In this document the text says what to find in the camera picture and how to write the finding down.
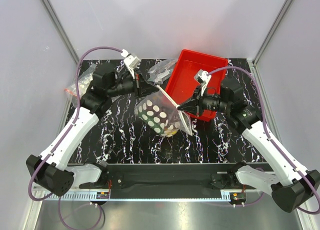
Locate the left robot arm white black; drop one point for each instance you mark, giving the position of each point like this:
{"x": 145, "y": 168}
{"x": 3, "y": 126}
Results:
{"x": 50, "y": 168}

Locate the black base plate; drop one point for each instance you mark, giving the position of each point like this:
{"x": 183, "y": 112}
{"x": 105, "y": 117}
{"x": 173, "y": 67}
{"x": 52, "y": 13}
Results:
{"x": 165, "y": 181}

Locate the polka dot zip bag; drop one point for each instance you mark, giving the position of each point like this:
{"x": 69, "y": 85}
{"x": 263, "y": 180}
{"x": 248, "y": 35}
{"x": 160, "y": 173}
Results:
{"x": 160, "y": 112}

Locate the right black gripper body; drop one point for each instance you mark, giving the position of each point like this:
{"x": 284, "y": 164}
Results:
{"x": 213, "y": 103}

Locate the red plastic tray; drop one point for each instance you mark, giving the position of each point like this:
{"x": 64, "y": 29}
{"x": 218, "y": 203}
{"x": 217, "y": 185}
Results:
{"x": 182, "y": 84}

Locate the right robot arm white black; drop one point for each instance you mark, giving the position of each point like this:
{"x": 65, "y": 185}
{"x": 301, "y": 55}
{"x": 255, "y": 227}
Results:
{"x": 292, "y": 184}

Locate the small clear bag with items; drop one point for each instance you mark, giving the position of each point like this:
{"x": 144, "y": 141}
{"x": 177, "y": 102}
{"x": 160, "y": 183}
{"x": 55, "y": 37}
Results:
{"x": 161, "y": 71}

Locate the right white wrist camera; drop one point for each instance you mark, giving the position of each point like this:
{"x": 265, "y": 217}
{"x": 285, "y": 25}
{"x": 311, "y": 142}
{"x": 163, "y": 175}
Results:
{"x": 203, "y": 78}

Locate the red zipper clear bag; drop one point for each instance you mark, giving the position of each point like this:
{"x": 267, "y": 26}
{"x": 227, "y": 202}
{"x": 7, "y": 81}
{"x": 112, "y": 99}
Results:
{"x": 83, "y": 83}

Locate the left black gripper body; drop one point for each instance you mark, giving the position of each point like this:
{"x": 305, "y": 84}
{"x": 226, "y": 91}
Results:
{"x": 123, "y": 86}

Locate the slotted cable duct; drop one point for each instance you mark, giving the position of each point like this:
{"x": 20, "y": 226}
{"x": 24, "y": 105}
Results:
{"x": 104, "y": 196}

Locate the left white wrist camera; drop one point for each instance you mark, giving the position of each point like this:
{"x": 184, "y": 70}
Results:
{"x": 131, "y": 61}

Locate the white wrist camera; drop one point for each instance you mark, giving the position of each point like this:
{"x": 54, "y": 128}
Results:
{"x": 131, "y": 61}
{"x": 203, "y": 78}

